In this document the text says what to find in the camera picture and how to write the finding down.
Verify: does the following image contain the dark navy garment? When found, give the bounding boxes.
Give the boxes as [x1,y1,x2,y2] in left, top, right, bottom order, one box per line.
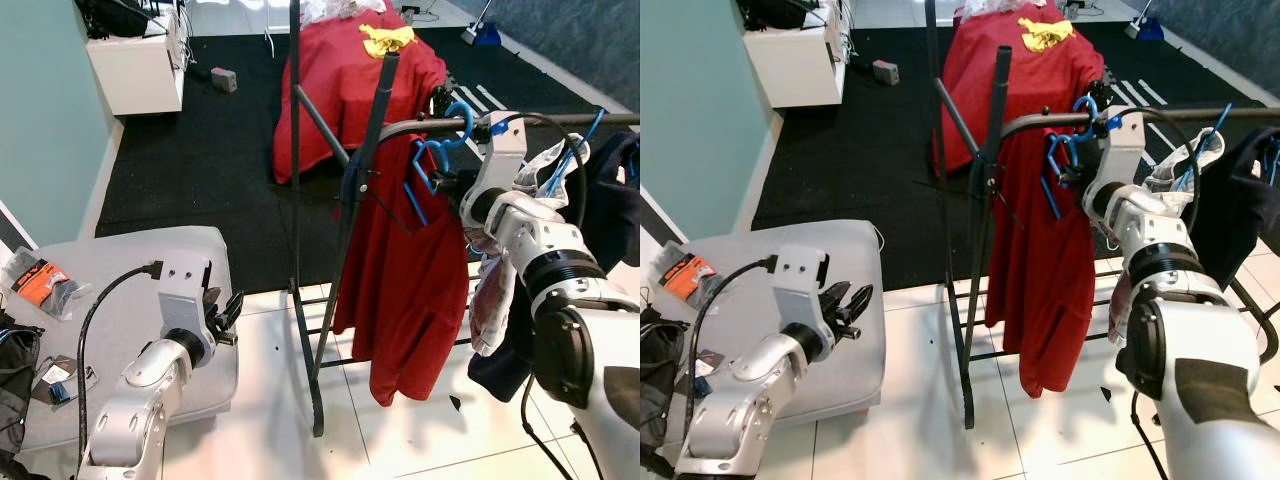
[468,130,641,403]
[1190,125,1280,293]

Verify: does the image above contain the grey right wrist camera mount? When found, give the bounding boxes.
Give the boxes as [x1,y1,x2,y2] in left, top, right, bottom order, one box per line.
[478,110,531,201]
[1095,105,1149,196]

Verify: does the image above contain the blue plastic hanger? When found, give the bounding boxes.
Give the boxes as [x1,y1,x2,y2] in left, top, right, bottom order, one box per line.
[403,100,477,227]
[1180,103,1234,191]
[545,108,607,197]
[1040,95,1103,221]

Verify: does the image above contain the black metal clothes rack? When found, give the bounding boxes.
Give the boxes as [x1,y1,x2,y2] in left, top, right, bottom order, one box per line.
[925,0,1280,431]
[288,0,641,439]

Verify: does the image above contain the white cabinet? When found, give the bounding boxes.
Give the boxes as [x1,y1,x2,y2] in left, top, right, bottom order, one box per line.
[742,5,851,109]
[85,10,191,116]

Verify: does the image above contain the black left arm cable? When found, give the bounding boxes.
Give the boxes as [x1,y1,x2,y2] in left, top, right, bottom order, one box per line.
[75,262,166,446]
[690,255,781,441]

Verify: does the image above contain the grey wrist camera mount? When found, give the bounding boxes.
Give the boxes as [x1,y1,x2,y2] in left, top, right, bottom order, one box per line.
[1095,105,1149,196]
[158,250,214,336]
[478,110,531,201]
[775,243,834,331]

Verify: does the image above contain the orange packet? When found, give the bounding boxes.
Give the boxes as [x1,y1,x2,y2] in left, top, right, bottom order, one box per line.
[0,250,89,319]
[650,248,731,316]

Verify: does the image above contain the dark red T-shirt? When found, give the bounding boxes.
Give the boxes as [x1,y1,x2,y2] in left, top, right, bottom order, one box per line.
[985,123,1113,399]
[332,133,471,407]

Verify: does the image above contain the black strapped bag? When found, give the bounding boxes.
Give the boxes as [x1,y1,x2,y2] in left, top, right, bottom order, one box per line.
[640,305,693,477]
[0,310,43,473]

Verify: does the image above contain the blue head mop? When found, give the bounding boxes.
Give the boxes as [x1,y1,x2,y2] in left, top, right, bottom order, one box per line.
[462,0,502,47]
[1122,0,1167,43]

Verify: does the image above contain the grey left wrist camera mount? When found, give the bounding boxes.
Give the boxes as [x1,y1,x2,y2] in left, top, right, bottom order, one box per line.
[158,250,214,336]
[775,243,834,331]

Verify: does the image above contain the black floor rug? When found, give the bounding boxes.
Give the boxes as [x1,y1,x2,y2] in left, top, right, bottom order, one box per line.
[750,20,1280,291]
[95,25,641,297]

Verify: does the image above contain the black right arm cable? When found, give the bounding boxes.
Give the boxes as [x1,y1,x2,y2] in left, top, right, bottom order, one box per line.
[1105,105,1201,233]
[490,112,591,229]

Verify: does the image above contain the white plastic bag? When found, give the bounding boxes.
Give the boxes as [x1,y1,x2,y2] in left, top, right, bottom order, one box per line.
[300,0,386,23]
[955,0,1041,19]

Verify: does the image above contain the red cloth covered table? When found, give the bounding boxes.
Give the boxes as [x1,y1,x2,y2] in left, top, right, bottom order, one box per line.
[930,0,1107,177]
[272,3,449,187]

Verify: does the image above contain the packed socks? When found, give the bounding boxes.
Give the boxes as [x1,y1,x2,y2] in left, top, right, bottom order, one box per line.
[35,355,97,406]
[690,350,727,397]

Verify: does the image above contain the yellow cloth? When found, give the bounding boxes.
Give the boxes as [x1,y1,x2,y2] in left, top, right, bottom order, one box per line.
[1018,18,1076,53]
[360,25,416,58]

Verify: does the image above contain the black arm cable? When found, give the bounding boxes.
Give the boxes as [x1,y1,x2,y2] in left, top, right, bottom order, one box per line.
[690,255,781,441]
[1105,105,1201,233]
[75,262,166,446]
[490,112,591,229]

